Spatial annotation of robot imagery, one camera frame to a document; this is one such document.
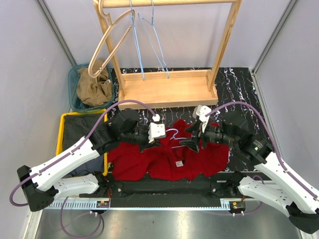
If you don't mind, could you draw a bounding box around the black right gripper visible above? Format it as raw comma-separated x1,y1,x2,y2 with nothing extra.
178,119,236,153

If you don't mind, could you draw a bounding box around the blue wire hanger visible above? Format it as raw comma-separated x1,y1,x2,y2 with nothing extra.
129,0,145,80
166,128,186,148
138,0,170,79

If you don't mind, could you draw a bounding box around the red skirt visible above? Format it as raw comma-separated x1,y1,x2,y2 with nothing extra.
107,119,229,181

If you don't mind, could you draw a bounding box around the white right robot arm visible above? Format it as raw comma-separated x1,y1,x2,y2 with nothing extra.
180,119,319,234

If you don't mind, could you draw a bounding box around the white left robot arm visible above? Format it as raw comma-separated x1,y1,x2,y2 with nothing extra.
17,109,166,212

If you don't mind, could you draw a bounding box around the beige wooden hanger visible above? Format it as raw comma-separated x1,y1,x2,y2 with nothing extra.
88,0,137,78

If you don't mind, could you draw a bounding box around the black marble pattern mat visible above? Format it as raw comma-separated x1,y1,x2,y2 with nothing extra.
107,66,282,173

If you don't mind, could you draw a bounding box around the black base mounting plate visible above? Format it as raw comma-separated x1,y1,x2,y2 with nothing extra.
79,171,257,202

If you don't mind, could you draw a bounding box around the wooden clothes rack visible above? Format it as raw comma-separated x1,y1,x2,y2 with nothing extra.
89,0,241,109

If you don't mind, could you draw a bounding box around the yellow plastic bin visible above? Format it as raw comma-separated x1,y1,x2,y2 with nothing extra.
56,109,108,176

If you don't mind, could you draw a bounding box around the tan garment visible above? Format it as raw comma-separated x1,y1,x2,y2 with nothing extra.
77,67,113,107

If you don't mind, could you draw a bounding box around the teal plastic basket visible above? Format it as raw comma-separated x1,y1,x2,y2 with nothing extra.
68,63,116,113

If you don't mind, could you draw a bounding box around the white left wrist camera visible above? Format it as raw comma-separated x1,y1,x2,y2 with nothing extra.
149,114,166,143

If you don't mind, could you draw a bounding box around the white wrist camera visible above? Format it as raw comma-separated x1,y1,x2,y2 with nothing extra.
149,114,166,143
192,105,212,132

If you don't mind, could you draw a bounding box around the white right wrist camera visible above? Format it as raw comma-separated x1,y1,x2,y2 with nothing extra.
192,105,212,132

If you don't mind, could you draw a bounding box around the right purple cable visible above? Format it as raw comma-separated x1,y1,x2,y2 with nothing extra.
205,101,319,216

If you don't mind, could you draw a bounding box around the purple cable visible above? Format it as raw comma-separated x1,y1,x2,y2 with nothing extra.
205,101,319,216
9,99,160,237

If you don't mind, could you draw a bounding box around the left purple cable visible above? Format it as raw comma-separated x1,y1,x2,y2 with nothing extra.
9,99,160,237

